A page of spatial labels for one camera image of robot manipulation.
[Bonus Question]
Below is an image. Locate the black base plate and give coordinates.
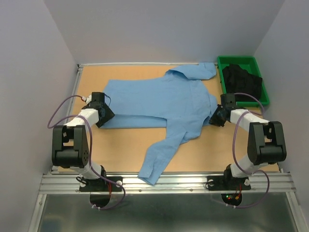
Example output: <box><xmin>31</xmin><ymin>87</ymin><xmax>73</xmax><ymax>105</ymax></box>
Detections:
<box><xmin>76</xmin><ymin>176</ymin><xmax>122</xmax><ymax>192</ymax></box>
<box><xmin>206</xmin><ymin>175</ymin><xmax>251</xmax><ymax>191</ymax></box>

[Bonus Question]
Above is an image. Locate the light blue long sleeve shirt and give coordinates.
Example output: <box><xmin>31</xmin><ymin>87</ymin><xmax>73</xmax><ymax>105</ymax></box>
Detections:
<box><xmin>104</xmin><ymin>62</ymin><xmax>217</xmax><ymax>185</ymax></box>

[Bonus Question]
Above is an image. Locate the black crumpled shirt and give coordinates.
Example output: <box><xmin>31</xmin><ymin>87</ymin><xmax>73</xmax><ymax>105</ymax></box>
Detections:
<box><xmin>222</xmin><ymin>64</ymin><xmax>263</xmax><ymax>100</ymax></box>

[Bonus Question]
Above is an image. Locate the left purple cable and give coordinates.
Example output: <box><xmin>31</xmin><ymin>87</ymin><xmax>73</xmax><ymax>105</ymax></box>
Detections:
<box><xmin>47</xmin><ymin>95</ymin><xmax>126</xmax><ymax>210</ymax></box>

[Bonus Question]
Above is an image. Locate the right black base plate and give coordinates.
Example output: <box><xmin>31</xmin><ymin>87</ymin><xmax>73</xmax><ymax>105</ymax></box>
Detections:
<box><xmin>206</xmin><ymin>175</ymin><xmax>251</xmax><ymax>191</ymax></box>

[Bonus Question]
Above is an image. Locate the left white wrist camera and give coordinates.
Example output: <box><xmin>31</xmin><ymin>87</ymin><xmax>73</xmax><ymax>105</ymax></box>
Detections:
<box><xmin>82</xmin><ymin>95</ymin><xmax>92</xmax><ymax>102</ymax></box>

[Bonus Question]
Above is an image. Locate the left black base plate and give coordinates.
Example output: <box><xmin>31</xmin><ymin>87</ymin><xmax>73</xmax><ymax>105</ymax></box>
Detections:
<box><xmin>76</xmin><ymin>176</ymin><xmax>122</xmax><ymax>192</ymax></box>

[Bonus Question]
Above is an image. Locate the aluminium front rail frame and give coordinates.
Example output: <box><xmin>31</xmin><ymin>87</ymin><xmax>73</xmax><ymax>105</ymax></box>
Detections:
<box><xmin>39</xmin><ymin>172</ymin><xmax>296</xmax><ymax>195</ymax></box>

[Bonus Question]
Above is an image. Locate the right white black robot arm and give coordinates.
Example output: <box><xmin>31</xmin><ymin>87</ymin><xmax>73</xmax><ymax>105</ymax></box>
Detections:
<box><xmin>206</xmin><ymin>93</ymin><xmax>287</xmax><ymax>191</ymax></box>

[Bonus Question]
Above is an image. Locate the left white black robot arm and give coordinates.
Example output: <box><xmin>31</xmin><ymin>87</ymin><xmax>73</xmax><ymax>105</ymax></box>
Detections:
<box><xmin>48</xmin><ymin>92</ymin><xmax>115</xmax><ymax>192</ymax></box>

